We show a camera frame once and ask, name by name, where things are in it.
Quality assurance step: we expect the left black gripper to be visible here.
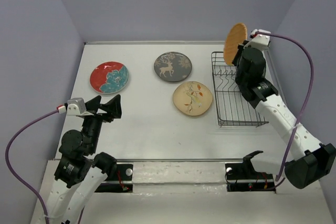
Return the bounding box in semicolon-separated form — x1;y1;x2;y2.
82;93;123;152

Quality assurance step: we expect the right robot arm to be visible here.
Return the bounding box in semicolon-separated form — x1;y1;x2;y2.
233;42;335;189

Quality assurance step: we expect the grey deer plate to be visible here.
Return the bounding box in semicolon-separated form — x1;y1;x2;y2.
154;51;193;83

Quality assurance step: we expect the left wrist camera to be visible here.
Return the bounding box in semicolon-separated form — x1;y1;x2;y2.
66;98;87;116

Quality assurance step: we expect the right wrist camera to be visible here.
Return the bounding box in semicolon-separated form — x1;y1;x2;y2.
248;29;271;51

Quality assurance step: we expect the red and teal floral plate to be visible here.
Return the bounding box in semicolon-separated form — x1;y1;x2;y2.
89;61;130;94

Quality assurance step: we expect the orange woven basket plate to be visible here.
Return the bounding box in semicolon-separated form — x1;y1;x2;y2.
224;23;247;65

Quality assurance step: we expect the beige bird branch plate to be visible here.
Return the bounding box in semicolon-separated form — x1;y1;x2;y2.
172;81;213;116

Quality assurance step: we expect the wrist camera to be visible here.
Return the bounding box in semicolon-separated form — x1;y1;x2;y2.
248;29;271;51
66;98;87;116

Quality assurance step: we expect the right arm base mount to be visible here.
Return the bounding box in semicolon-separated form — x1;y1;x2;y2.
224;151;276;193

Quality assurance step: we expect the black wire dish rack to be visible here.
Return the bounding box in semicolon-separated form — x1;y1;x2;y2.
211;51;269;127

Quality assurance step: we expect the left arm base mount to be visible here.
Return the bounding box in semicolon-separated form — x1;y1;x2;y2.
95;163;133;193

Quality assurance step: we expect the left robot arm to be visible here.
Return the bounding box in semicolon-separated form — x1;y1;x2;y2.
46;94;122;223

